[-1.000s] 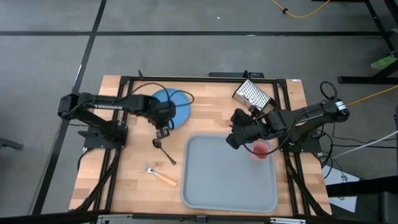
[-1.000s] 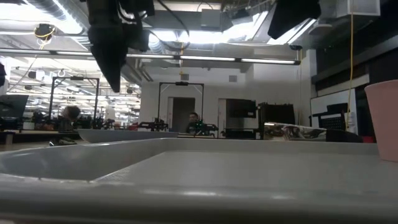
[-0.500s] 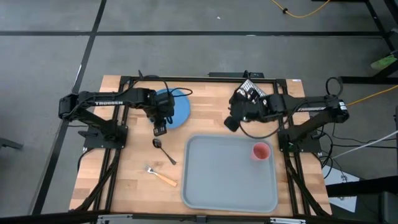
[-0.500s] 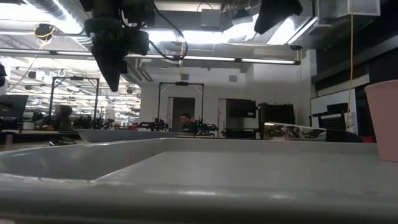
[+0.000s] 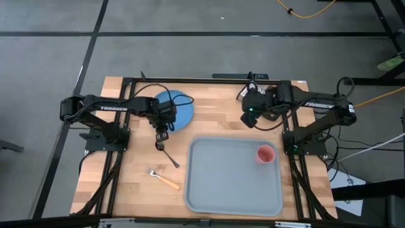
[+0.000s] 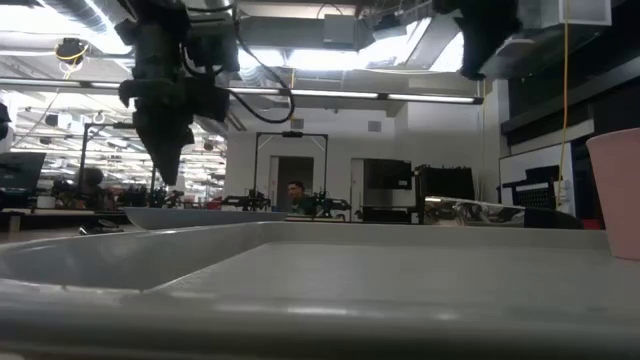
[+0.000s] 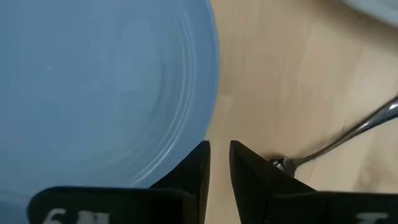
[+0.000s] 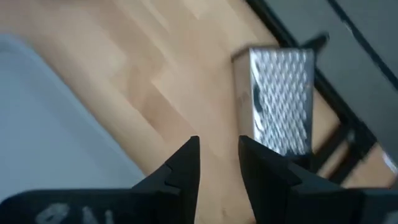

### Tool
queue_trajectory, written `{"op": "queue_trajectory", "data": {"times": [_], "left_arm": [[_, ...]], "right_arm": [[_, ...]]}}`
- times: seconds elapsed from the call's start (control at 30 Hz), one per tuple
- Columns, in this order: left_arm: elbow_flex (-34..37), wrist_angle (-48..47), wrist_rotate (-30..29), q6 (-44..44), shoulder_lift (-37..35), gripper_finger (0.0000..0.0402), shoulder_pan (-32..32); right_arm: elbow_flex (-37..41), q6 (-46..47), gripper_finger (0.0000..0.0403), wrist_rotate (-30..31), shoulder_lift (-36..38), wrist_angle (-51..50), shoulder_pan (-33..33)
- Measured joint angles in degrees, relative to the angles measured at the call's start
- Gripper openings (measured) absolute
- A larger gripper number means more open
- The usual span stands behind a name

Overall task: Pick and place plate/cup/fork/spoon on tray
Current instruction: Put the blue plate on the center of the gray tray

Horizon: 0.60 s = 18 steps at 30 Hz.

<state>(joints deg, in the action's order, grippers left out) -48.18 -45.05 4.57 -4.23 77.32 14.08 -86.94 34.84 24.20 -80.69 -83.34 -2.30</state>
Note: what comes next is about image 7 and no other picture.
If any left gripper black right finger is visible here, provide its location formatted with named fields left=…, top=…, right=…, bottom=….
left=229, top=139, right=398, bottom=224

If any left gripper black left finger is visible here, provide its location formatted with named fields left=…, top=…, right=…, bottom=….
left=27, top=139, right=211, bottom=224

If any metal spoon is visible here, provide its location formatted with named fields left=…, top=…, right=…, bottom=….
left=269, top=95, right=398, bottom=178

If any blue round plate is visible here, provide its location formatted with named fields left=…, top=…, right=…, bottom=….
left=0, top=0, right=221, bottom=224

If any grey plastic tray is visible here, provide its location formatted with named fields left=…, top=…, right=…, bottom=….
left=340, top=0, right=398, bottom=28

